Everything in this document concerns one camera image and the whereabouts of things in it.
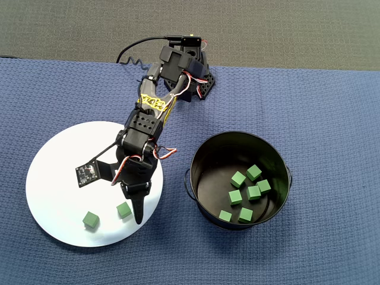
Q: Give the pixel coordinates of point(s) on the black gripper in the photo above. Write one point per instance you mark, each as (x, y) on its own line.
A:
(136, 190)

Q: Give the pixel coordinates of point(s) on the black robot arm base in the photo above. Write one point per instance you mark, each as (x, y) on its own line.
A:
(207, 84)

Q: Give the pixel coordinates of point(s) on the white round plate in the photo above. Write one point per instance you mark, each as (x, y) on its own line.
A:
(59, 207)

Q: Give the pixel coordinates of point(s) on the black metal bucket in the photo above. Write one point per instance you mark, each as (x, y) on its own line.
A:
(207, 184)

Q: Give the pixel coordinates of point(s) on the blue woven cloth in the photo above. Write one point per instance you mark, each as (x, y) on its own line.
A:
(326, 148)

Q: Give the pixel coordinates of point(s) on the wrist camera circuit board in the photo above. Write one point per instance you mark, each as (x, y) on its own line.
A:
(86, 175)

